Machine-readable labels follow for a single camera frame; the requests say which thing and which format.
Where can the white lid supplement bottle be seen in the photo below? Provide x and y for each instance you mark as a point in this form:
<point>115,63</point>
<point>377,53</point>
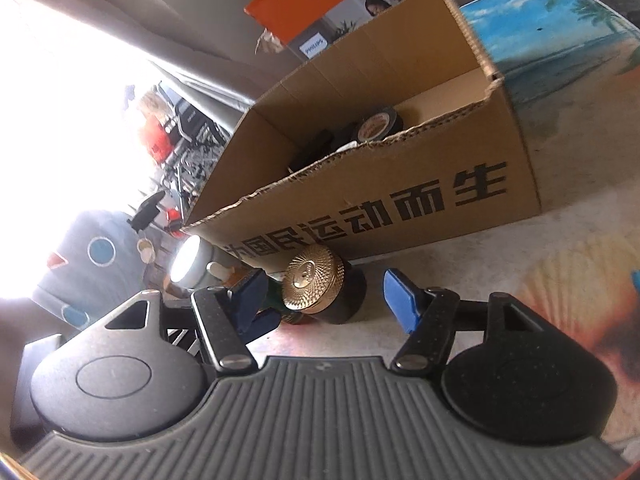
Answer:
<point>192,265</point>

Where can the red plastic item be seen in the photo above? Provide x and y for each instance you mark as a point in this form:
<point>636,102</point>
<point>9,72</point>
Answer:
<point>175,215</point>

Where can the brown cardboard box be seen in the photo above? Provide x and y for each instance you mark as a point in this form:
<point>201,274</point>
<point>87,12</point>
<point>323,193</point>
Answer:
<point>450,220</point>

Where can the beige curtain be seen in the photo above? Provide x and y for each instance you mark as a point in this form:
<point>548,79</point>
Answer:
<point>175,20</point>

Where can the small white bucket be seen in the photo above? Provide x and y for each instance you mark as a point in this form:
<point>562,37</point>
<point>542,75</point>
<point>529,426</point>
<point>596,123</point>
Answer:
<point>145,249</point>

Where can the black flashlight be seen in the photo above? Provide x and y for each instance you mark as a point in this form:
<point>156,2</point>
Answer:
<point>300,162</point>

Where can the brown paper bag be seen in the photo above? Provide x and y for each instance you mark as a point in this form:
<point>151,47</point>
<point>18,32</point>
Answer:
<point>267,42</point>

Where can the black stool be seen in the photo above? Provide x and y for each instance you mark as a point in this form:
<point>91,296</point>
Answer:
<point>147,210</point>

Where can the gold lid black jar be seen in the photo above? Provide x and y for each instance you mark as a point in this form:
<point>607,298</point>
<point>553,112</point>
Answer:
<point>310,280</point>

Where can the red bag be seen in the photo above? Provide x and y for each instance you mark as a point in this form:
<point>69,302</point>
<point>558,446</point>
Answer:
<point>155,137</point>

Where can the black tape roll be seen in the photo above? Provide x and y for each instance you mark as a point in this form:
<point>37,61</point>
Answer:
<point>390,120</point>

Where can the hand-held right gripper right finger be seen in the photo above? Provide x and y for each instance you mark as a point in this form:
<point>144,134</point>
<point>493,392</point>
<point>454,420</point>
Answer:
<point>402,300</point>

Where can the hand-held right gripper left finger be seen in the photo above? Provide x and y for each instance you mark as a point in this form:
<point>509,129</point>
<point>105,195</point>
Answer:
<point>250,300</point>

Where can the wheelchair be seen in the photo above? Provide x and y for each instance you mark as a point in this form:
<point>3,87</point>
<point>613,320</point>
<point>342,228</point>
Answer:
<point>195,160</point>

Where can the grey play mat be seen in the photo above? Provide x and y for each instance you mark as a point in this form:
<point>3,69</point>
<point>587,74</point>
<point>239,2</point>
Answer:
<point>95,255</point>

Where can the green dropper bottle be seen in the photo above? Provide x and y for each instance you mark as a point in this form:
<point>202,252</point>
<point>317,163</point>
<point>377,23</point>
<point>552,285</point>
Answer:
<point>217,268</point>

